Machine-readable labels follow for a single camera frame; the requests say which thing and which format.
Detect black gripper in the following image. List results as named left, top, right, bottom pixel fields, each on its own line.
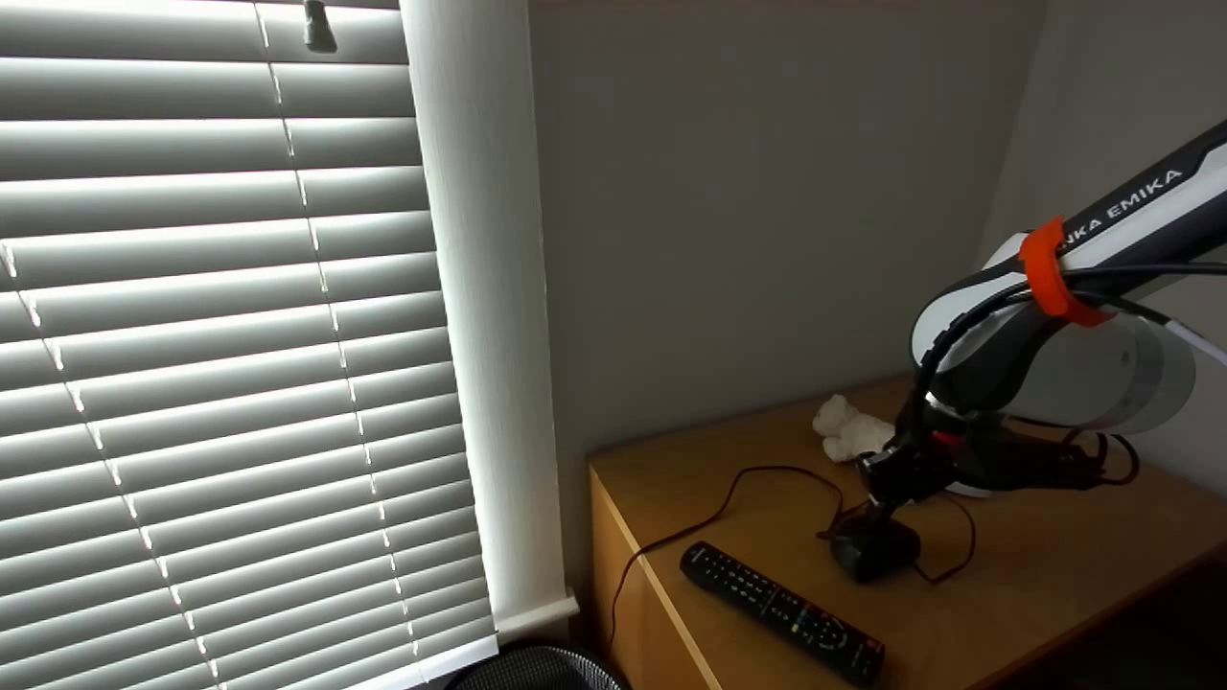
left=862, top=429, right=968, bottom=515

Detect black power adapter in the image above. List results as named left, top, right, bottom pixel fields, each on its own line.
left=830, top=519, right=919, bottom=582

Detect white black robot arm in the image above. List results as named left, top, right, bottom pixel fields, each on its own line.
left=862, top=124, right=1227, bottom=510

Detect white crumpled object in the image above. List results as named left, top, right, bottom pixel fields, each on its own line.
left=812, top=394, right=892, bottom=463

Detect wooden bedside cabinet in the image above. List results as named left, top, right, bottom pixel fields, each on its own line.
left=588, top=399, right=1227, bottom=690

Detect black TV remote control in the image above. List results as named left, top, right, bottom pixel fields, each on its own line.
left=680, top=542, right=884, bottom=690

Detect black round bin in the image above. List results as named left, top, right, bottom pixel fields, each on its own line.
left=444, top=646, right=619, bottom=690

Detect white window blinds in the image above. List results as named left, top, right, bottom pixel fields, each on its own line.
left=0, top=0, right=495, bottom=690

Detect orange velcro strap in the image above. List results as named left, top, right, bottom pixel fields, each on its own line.
left=1014, top=220, right=1113, bottom=331

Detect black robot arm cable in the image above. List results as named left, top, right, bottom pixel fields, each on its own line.
left=892, top=262, right=1227, bottom=495

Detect thin black adapter cable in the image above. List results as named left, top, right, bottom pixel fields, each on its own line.
left=608, top=461, right=980, bottom=630

